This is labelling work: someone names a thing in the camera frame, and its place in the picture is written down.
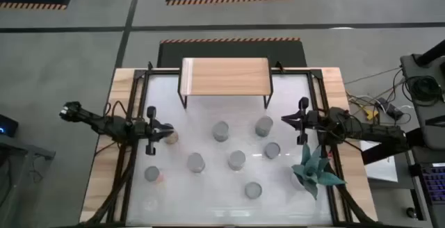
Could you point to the light blue cherries can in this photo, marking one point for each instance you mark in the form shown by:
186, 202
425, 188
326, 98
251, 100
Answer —
195, 162

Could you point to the white paper sheet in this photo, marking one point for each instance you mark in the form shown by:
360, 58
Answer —
382, 169

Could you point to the green peach label can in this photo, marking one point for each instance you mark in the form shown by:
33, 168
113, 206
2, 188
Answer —
253, 190

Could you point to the orange label tin can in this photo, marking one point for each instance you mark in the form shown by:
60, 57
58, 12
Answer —
152, 173

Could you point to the blue peas can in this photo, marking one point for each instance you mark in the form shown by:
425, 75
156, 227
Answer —
237, 160

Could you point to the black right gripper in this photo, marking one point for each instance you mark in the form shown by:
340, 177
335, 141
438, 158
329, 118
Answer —
304, 120

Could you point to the white translucent cup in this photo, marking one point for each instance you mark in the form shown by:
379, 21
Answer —
150, 203

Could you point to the tan and red label can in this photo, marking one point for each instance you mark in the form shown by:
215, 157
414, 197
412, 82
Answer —
264, 126

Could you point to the grey lid tin can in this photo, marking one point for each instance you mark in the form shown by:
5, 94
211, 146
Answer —
272, 150
220, 131

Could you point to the white glossy surface sheet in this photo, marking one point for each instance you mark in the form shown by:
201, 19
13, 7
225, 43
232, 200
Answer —
215, 200

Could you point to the black power adapter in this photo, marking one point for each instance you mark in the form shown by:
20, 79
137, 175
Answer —
387, 107

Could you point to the wooden shelf black metal legs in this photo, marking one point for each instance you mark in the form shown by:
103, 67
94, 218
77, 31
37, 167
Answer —
225, 76

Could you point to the black caster wheel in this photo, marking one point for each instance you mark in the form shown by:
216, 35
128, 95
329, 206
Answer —
411, 213

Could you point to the grey side table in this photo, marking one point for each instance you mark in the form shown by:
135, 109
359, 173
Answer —
21, 158

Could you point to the black pole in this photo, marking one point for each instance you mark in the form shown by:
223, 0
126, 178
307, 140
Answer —
432, 52

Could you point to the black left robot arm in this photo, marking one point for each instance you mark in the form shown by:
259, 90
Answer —
104, 123

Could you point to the backlit laptop keyboard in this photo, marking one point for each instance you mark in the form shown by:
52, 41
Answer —
434, 183

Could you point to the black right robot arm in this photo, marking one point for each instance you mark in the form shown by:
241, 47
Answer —
365, 132

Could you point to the grey equipment cart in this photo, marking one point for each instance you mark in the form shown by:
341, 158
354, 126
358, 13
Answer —
427, 116

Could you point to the teal leaf potted plant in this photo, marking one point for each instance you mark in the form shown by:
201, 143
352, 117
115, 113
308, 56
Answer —
313, 172

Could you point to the beige label tin can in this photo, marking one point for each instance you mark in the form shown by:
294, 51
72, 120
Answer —
172, 138

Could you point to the black device blue light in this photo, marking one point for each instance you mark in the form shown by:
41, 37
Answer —
7, 125

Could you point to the yellow connector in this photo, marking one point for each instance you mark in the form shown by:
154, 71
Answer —
372, 114

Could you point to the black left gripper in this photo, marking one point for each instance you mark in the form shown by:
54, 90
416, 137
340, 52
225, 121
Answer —
151, 130

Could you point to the black table frame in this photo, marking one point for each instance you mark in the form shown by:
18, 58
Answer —
314, 82

